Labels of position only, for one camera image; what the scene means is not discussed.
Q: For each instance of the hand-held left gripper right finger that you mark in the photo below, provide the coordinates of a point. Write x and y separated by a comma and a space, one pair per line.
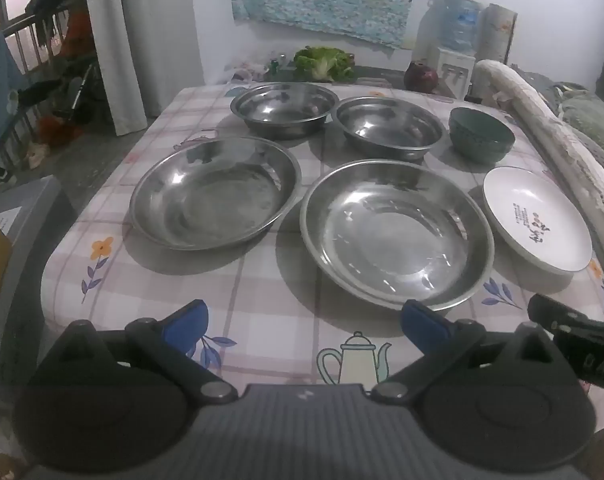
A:
421, 327

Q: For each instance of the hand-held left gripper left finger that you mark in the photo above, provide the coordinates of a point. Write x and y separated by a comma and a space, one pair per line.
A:
187, 327

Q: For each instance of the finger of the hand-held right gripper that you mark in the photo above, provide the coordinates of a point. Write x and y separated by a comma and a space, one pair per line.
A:
556, 315

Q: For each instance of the round steel plate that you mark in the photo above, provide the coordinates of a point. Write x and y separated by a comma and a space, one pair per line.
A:
396, 240
212, 200

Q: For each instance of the white printed ceramic plate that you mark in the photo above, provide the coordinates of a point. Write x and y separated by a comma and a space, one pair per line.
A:
526, 205

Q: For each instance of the green ceramic bowl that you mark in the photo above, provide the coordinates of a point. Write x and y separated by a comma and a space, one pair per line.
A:
481, 135

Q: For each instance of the steel bowl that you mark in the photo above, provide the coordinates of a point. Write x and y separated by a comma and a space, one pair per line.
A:
386, 127
282, 110

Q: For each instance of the grey green blanket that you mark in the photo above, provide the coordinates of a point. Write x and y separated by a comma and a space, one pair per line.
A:
591, 120

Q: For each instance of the rolled white quilt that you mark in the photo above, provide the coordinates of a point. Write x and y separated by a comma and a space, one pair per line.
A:
546, 125

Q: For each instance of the red cloth heap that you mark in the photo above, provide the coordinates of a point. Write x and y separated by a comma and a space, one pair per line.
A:
57, 130

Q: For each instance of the red onion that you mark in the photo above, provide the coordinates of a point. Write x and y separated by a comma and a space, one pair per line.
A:
421, 79

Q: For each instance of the folded black stroller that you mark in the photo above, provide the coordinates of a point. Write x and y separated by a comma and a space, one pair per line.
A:
79, 90

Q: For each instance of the pink plastic bag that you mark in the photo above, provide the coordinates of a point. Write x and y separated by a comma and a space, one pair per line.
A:
244, 72

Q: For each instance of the green leafy vegetable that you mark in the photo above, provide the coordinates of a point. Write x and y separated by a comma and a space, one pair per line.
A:
324, 60

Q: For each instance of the white curtain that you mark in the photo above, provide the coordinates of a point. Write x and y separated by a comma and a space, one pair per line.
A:
132, 35

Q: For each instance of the clear water jug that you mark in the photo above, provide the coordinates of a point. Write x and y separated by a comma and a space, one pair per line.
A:
456, 20

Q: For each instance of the orange red garment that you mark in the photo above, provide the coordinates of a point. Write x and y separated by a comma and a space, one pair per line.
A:
77, 35

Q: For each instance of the metal railing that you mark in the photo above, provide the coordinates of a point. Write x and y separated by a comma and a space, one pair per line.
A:
24, 42

